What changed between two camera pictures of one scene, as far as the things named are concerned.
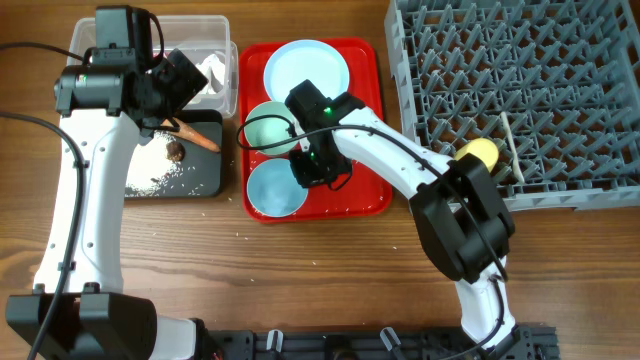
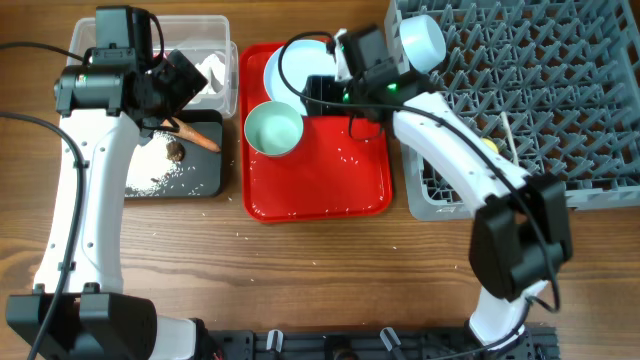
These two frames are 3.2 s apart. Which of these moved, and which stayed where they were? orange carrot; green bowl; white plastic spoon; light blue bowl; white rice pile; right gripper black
Moved: light blue bowl; right gripper black
Stayed: orange carrot; white plastic spoon; green bowl; white rice pile
